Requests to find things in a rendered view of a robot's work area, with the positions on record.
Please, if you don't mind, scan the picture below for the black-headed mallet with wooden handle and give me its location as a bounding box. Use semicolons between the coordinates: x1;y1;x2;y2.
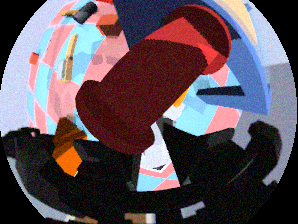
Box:
60;0;98;26

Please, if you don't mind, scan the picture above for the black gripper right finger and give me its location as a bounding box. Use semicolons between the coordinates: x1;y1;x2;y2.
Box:
164;121;234;186

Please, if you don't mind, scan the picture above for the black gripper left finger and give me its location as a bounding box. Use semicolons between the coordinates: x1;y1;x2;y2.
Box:
72;139;142;192

